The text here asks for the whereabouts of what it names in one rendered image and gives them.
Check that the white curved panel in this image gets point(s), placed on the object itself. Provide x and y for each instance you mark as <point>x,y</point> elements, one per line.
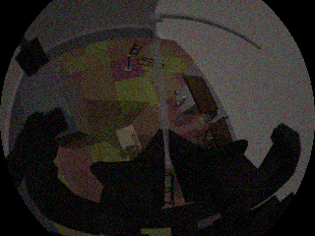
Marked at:
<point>194,70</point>

